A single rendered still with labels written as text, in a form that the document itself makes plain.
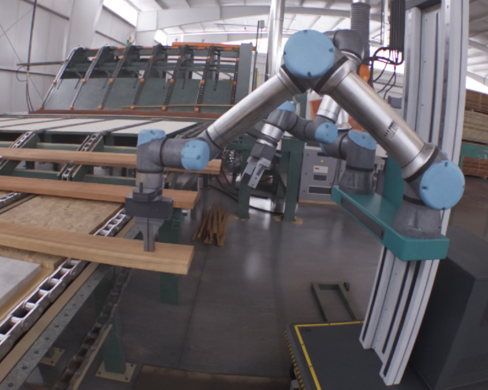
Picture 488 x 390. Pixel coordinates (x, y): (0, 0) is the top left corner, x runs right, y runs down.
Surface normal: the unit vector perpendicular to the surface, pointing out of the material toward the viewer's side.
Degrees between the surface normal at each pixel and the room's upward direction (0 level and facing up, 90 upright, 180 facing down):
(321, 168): 90
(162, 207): 90
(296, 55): 85
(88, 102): 46
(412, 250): 90
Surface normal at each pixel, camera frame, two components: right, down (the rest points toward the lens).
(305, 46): -0.32, 0.09
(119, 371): 0.01, 0.21
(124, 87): 0.07, -0.52
